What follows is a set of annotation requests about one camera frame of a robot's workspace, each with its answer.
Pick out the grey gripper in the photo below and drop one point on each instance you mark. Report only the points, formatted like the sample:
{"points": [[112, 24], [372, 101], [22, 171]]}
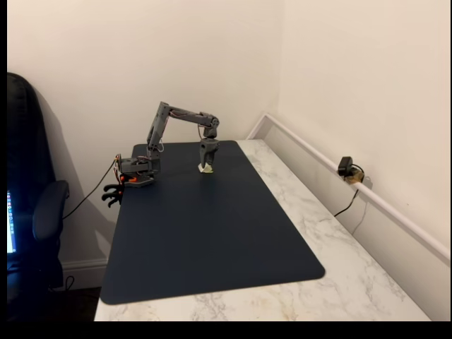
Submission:
{"points": [[207, 150]]}

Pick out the white plastic object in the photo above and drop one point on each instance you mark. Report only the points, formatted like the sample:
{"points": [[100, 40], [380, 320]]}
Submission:
{"points": [[205, 170]]}

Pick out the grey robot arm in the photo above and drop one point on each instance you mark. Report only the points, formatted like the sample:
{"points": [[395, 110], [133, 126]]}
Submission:
{"points": [[157, 130]]}

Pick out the dark desk mat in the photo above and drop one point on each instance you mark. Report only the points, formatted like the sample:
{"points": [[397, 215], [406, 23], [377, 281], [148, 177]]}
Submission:
{"points": [[212, 240]]}

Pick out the black clamp with orange tips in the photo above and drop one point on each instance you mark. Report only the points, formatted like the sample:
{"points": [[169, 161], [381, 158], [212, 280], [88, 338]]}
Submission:
{"points": [[112, 196]]}

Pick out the black webcam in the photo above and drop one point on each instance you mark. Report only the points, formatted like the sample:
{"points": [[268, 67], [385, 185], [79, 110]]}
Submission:
{"points": [[344, 165]]}

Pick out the white baseboard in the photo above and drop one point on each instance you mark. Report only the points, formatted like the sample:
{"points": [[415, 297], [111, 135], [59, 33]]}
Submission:
{"points": [[84, 265]]}

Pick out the black office chair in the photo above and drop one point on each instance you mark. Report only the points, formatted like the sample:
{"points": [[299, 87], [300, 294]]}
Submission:
{"points": [[24, 141]]}

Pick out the laptop screen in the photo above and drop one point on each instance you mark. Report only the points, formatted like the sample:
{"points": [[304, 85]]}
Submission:
{"points": [[11, 226]]}

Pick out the brown tape webcam mount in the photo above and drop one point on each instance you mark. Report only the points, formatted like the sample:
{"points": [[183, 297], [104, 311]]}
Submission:
{"points": [[355, 178]]}

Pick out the white ledge rail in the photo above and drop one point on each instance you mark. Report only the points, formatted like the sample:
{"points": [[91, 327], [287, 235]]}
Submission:
{"points": [[388, 208]]}

